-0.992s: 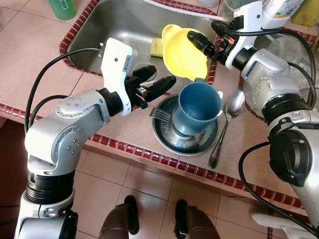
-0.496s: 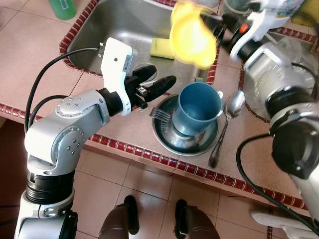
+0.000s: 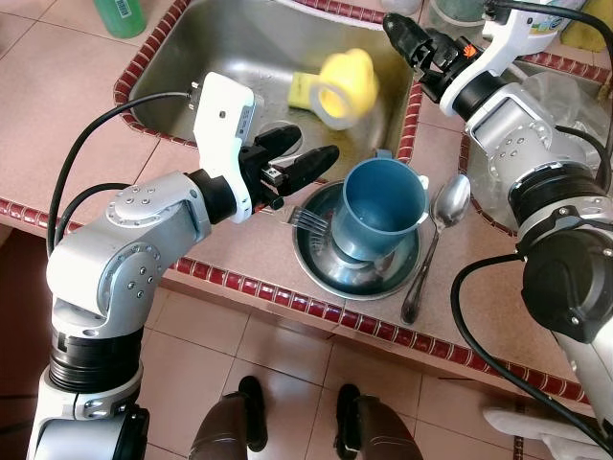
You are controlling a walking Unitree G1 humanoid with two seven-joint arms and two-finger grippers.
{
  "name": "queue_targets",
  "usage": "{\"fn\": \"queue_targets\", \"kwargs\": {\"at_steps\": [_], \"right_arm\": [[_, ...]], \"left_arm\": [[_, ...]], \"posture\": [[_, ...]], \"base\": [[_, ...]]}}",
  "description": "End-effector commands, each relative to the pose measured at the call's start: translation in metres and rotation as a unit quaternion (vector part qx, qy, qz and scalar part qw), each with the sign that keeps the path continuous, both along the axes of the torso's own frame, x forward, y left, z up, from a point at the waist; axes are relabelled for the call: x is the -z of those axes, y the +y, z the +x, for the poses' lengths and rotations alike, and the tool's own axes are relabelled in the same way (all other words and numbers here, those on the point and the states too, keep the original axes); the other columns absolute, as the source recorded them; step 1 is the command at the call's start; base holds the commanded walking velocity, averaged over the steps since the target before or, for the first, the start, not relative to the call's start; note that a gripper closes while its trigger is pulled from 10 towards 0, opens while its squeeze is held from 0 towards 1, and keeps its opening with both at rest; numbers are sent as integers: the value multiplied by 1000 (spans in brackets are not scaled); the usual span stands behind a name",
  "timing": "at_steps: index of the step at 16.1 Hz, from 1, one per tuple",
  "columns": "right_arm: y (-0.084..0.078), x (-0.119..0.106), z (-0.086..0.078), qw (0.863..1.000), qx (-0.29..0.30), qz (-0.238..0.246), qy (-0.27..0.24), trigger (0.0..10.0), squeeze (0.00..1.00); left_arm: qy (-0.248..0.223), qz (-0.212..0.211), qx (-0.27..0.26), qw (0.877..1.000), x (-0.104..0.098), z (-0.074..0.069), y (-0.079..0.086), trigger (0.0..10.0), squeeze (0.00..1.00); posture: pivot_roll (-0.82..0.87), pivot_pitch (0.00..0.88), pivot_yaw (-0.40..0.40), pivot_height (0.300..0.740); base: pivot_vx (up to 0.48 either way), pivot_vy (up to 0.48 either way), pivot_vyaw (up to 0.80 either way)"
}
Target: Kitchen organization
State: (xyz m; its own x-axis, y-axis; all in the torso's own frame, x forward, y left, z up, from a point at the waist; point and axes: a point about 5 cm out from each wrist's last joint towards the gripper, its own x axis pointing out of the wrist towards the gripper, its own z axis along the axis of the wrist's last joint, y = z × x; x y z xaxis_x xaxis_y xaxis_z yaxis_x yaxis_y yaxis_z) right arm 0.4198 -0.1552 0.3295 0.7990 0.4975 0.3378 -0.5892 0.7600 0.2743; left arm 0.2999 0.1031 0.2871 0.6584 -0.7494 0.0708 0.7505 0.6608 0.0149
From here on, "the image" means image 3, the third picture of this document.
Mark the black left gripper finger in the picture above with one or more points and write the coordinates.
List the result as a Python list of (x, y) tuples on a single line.
[(311, 165), (283, 139)]

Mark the steel fork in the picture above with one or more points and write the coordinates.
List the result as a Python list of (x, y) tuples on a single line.
[(311, 222)]

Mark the yellow plastic cup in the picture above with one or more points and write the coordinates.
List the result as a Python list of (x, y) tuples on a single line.
[(345, 86)]

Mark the blue plastic cup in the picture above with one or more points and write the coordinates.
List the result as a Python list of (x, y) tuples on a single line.
[(378, 206)]

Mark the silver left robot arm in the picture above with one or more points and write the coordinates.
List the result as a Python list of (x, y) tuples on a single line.
[(124, 249)]

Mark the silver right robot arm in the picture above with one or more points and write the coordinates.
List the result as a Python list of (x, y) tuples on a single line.
[(508, 134)]

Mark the white detergent bottle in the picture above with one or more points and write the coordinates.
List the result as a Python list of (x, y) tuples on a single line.
[(541, 36)]

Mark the clear plastic bag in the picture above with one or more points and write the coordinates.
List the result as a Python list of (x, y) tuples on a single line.
[(575, 96)]

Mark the yellow dish cloth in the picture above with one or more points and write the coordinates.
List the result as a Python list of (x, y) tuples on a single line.
[(589, 29)]

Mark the green dish soap bottle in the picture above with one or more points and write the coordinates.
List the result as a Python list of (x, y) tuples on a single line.
[(120, 14)]

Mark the robot right leg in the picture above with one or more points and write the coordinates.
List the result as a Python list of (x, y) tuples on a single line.
[(383, 433)]

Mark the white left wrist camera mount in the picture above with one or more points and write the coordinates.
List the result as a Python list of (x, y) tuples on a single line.
[(225, 110)]

